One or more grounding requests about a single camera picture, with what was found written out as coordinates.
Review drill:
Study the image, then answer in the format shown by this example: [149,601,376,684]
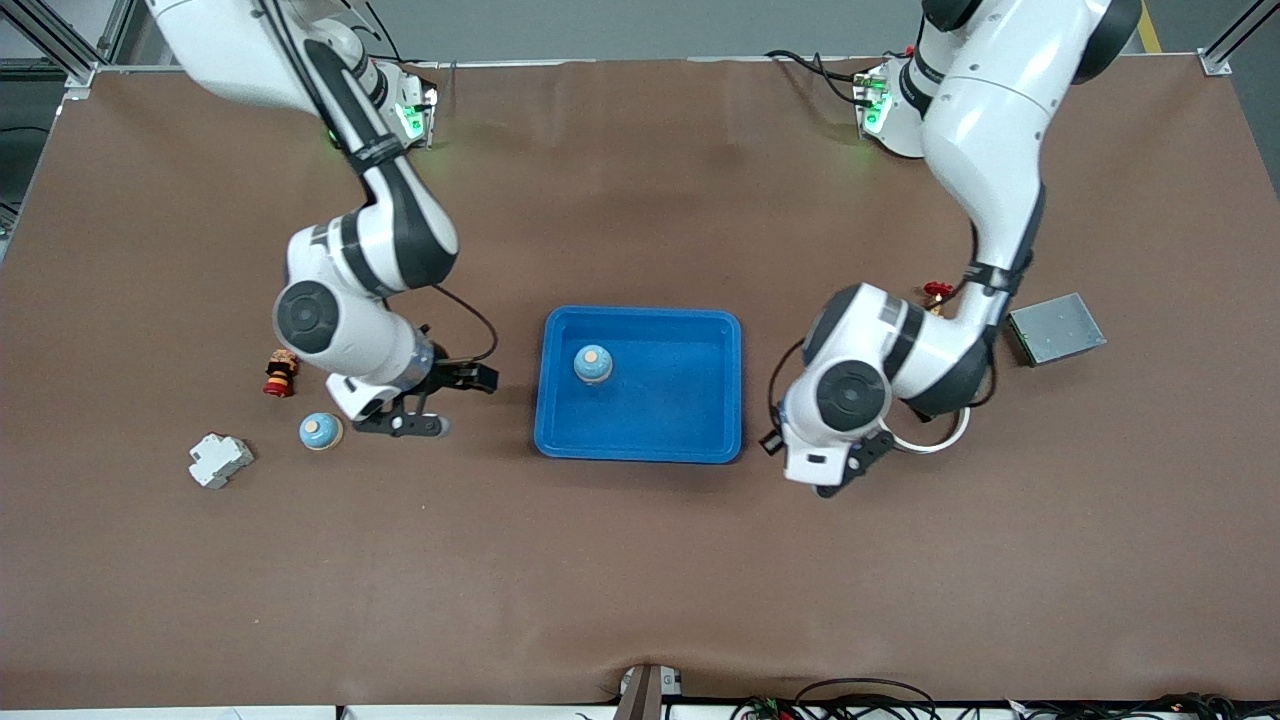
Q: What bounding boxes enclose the black tangled cable bundle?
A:
[1010,692,1280,720]

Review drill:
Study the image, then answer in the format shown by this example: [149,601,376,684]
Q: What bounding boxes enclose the light blue bell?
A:
[299,411,345,453]
[573,343,615,387]

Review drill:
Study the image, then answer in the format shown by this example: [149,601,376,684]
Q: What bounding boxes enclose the black cable behind table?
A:
[765,48,869,106]

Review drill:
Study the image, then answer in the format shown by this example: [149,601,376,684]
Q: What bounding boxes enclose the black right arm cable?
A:
[255,0,500,369]

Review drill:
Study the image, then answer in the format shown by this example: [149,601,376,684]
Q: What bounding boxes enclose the blue plastic tray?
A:
[533,306,744,466]

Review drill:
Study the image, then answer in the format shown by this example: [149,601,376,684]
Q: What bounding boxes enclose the grey table edge bracket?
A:
[615,663,686,720]

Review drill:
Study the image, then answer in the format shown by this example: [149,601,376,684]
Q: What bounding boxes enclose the white circuit breaker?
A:
[188,432,255,490]

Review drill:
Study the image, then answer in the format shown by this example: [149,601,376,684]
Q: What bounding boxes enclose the aluminium frame post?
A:
[1200,0,1280,77]
[0,0,136,91]

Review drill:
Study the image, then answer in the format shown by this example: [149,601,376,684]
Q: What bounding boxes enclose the red yellow stacked switch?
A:
[263,349,301,399]

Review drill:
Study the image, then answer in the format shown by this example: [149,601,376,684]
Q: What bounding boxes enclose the silver metal box module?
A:
[1000,292,1109,368]

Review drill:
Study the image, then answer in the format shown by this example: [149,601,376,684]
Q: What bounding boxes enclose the black looped cable bundle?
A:
[730,678,941,720]

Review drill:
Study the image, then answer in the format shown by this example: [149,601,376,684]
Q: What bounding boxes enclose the white semicircular pipe clamp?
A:
[885,405,973,454]

